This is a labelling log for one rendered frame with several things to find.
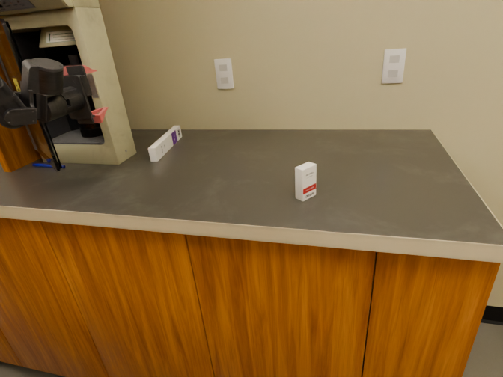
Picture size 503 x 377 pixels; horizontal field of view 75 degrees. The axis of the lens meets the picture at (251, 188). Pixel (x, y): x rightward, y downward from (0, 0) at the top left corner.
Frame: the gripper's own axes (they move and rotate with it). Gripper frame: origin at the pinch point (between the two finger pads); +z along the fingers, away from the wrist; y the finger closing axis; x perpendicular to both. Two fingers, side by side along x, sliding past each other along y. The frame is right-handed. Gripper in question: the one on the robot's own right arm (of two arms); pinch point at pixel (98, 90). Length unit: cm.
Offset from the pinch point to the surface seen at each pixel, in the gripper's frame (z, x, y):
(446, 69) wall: 55, -96, -9
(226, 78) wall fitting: 54, -17, -7
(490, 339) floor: 43, -129, -124
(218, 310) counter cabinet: -16, -31, -59
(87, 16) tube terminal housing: 15.7, 9.5, 17.8
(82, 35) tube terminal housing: 11.7, 9.6, 13.2
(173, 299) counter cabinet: -16, -17, -57
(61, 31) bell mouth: 15.3, 19.8, 14.8
